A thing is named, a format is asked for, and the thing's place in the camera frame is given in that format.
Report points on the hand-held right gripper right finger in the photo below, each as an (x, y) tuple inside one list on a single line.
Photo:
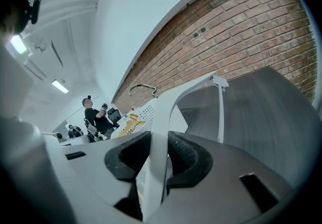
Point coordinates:
[(221, 177)]

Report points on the black green bag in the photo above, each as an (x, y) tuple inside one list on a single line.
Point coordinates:
[(98, 138)]

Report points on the white ceiling air conditioner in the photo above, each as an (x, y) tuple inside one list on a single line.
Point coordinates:
[(35, 70)]

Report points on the black head camera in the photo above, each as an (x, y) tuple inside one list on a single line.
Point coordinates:
[(35, 9)]

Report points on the white plastic laundry basket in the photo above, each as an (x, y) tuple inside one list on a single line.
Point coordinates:
[(178, 119)]

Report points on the white plastic hanger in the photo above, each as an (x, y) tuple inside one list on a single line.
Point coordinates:
[(161, 122)]

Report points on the dark ceiling vent strip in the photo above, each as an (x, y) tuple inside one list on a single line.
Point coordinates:
[(57, 53)]

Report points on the black office chair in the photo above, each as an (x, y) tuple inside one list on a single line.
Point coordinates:
[(114, 116)]

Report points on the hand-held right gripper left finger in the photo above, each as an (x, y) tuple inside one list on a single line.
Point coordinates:
[(95, 165)]

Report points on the ceiling light panel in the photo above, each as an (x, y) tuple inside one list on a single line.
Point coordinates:
[(18, 44), (60, 86)]

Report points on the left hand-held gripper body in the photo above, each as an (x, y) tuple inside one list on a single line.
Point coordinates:
[(54, 135)]

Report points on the white ceiling pipes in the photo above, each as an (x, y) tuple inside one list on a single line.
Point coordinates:
[(70, 7)]

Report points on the light wooden hanger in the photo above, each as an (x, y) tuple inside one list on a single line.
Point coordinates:
[(128, 128)]

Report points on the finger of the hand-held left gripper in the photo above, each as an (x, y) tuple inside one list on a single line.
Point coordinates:
[(78, 140)]

